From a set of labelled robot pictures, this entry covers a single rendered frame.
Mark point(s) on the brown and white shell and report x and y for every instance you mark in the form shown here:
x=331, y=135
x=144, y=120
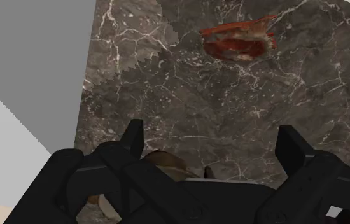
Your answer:
x=168, y=166

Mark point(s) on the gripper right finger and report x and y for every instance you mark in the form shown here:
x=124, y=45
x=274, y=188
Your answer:
x=311, y=186

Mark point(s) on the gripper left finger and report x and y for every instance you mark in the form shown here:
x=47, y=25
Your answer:
x=150, y=186

